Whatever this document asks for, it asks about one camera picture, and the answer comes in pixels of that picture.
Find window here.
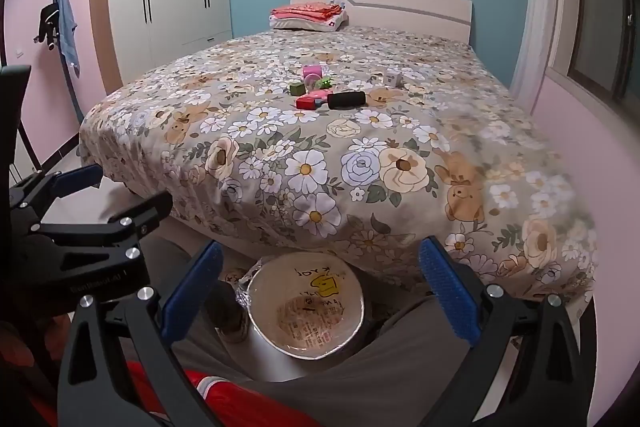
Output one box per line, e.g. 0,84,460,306
545,0,640,110

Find paper noodle bowl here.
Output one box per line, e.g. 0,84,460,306
247,252,366,360

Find blue clothes on rack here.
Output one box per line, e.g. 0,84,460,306
34,0,85,124

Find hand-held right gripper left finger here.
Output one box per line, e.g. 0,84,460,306
56,239,228,427

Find folded orange blanket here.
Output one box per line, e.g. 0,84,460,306
270,2,346,22

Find red jacket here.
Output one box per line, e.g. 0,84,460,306
120,359,323,427

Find bed with floral sheet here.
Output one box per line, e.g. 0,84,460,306
80,26,599,313

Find cream headboard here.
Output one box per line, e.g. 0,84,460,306
290,0,473,45

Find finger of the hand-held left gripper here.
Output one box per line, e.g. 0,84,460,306
7,164,105,214
30,191,175,259

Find black bag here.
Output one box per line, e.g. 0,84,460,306
34,4,61,51

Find dark shoe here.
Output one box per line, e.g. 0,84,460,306
206,279,251,344

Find white window trim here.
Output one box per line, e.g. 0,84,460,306
509,0,582,120

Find black chair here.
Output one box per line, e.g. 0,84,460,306
0,65,56,188

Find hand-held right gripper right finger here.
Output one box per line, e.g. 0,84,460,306
417,236,601,427

